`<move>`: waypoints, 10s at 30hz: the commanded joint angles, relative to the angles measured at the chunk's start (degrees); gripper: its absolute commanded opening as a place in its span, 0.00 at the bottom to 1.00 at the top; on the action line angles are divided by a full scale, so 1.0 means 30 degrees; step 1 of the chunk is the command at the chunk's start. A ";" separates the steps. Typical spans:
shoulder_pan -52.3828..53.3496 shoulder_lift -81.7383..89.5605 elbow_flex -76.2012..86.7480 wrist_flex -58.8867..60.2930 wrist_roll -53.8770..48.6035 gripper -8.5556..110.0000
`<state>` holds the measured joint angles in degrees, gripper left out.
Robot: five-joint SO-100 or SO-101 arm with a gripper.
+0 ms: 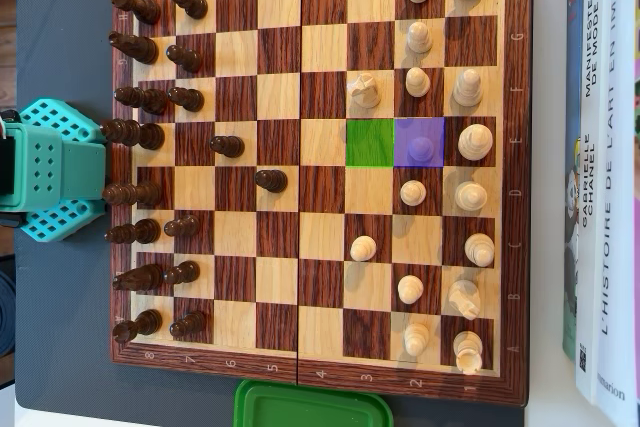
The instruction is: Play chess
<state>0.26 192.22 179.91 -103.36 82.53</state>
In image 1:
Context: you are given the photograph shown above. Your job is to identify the dark brown wooden pawn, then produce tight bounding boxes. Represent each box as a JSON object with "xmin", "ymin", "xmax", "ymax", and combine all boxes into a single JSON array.
[
  {"xmin": 170, "ymin": 0, "xmax": 209, "ymax": 21},
  {"xmin": 163, "ymin": 260, "xmax": 201, "ymax": 286},
  {"xmin": 165, "ymin": 44, "xmax": 204, "ymax": 74},
  {"xmin": 163, "ymin": 214, "xmax": 201, "ymax": 239},
  {"xmin": 208, "ymin": 135, "xmax": 246, "ymax": 159},
  {"xmin": 168, "ymin": 310, "xmax": 207, "ymax": 341},
  {"xmin": 253, "ymin": 168, "xmax": 289, "ymax": 194},
  {"xmin": 167, "ymin": 86, "xmax": 205, "ymax": 113}
]

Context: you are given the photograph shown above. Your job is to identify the wooden folding chessboard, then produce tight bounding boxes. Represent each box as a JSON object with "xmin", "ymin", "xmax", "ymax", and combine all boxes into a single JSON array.
[{"xmin": 109, "ymin": 0, "xmax": 532, "ymax": 408}]

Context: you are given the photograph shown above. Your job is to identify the pale wooden knight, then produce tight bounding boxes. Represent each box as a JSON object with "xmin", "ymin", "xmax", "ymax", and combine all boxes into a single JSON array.
[
  {"xmin": 347, "ymin": 71, "xmax": 382, "ymax": 109},
  {"xmin": 447, "ymin": 279, "xmax": 482, "ymax": 321}
]

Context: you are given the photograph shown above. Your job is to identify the pale wooden queen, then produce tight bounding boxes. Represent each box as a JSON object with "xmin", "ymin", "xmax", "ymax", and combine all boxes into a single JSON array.
[{"xmin": 454, "ymin": 180, "xmax": 489, "ymax": 213}]

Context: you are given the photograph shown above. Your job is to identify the pale wooden king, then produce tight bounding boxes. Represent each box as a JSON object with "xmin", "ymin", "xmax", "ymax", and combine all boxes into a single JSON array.
[{"xmin": 457, "ymin": 123, "xmax": 495, "ymax": 162}]

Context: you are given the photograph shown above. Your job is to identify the pale wooden bishop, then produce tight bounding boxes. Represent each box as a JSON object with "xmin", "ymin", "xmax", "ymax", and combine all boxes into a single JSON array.
[
  {"xmin": 452, "ymin": 68, "xmax": 485, "ymax": 108},
  {"xmin": 463, "ymin": 231, "xmax": 496, "ymax": 269}
]

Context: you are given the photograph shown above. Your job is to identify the dark brown wooden queen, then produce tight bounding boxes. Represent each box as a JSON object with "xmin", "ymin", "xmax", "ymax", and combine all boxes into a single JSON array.
[{"xmin": 101, "ymin": 180, "xmax": 164, "ymax": 208}]

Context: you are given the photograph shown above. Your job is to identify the dark brown wooden bishop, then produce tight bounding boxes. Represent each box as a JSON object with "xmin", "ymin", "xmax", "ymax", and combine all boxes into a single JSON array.
[
  {"xmin": 104, "ymin": 218, "xmax": 162, "ymax": 246},
  {"xmin": 113, "ymin": 86, "xmax": 170, "ymax": 116}
]

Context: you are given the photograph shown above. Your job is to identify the dark brown wooden king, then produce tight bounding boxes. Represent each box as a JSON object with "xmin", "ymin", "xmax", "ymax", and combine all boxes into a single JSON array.
[{"xmin": 99, "ymin": 118, "xmax": 166, "ymax": 151}]

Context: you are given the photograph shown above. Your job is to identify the dark brown wooden knight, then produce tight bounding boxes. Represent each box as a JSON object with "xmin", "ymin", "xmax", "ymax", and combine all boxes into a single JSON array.
[
  {"xmin": 112, "ymin": 263, "xmax": 165, "ymax": 293},
  {"xmin": 108, "ymin": 30, "xmax": 160, "ymax": 66}
]

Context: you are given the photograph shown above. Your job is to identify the green plastic lid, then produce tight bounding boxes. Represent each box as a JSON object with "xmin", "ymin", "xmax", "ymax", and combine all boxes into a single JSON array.
[{"xmin": 233, "ymin": 379, "xmax": 394, "ymax": 427}]

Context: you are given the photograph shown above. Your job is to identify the pale wooden rook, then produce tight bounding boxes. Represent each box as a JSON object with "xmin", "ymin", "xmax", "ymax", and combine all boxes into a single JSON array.
[{"xmin": 452, "ymin": 329, "xmax": 485, "ymax": 376}]

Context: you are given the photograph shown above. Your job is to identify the dark brown wooden rook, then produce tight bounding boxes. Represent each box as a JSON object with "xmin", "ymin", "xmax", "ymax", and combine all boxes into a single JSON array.
[
  {"xmin": 112, "ymin": 309, "xmax": 164, "ymax": 346},
  {"xmin": 109, "ymin": 0, "xmax": 162, "ymax": 26}
]

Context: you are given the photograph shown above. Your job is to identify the white Gabrielle Chanel book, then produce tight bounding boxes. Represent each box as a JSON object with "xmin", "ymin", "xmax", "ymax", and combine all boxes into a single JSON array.
[{"xmin": 573, "ymin": 0, "xmax": 609, "ymax": 404}]

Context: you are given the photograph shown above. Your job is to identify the dark grey table mat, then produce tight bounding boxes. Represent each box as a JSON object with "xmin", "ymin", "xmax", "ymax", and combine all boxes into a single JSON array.
[{"xmin": 13, "ymin": 0, "xmax": 529, "ymax": 427}]

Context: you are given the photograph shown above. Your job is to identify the white art history book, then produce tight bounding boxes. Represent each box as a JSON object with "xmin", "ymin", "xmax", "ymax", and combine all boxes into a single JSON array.
[{"xmin": 593, "ymin": 0, "xmax": 640, "ymax": 421}]

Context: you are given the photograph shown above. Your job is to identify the dark rolled mat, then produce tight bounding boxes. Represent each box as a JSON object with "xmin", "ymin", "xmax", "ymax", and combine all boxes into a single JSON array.
[{"xmin": 0, "ymin": 254, "xmax": 17, "ymax": 391}]

